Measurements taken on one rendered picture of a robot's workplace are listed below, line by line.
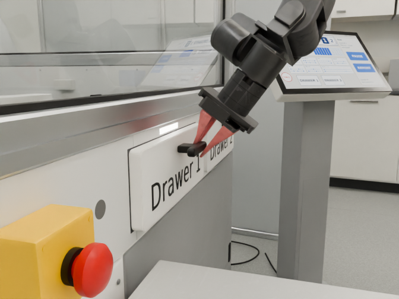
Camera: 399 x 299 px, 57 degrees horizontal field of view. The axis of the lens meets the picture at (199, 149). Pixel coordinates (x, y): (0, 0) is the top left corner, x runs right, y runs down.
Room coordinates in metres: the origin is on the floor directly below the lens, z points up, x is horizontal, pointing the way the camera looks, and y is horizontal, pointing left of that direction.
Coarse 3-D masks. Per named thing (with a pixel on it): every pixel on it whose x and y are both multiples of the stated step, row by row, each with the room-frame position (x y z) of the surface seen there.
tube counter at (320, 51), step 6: (318, 48) 1.44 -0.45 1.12; (324, 48) 1.46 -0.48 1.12; (330, 48) 1.47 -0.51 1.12; (336, 48) 1.48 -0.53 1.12; (312, 54) 1.41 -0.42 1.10; (318, 54) 1.42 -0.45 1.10; (324, 54) 1.43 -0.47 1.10; (330, 54) 1.45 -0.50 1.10; (336, 54) 1.46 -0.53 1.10; (342, 54) 1.47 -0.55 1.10
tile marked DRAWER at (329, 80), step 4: (324, 76) 1.35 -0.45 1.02; (328, 76) 1.35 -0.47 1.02; (332, 76) 1.36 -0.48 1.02; (336, 76) 1.37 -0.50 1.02; (340, 76) 1.38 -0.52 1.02; (324, 80) 1.33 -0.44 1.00; (328, 80) 1.34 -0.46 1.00; (332, 80) 1.35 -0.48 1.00; (336, 80) 1.35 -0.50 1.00; (340, 80) 1.36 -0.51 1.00; (328, 84) 1.32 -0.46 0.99; (332, 84) 1.33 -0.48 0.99; (336, 84) 1.34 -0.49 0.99; (340, 84) 1.35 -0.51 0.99; (344, 84) 1.36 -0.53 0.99
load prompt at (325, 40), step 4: (324, 36) 1.51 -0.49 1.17; (328, 36) 1.52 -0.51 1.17; (332, 36) 1.53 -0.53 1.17; (320, 40) 1.48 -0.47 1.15; (324, 40) 1.49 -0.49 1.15; (328, 40) 1.50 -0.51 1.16; (332, 40) 1.51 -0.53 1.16; (320, 44) 1.46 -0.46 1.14; (324, 44) 1.47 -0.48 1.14; (328, 44) 1.48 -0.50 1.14; (332, 44) 1.49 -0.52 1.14; (336, 44) 1.50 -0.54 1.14
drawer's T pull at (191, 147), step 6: (180, 144) 0.59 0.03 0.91; (186, 144) 0.58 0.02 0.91; (192, 144) 0.58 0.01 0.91; (198, 144) 0.58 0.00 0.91; (204, 144) 0.60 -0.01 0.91; (180, 150) 0.57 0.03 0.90; (186, 150) 0.57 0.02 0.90; (192, 150) 0.54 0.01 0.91; (198, 150) 0.56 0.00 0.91; (192, 156) 0.54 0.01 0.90
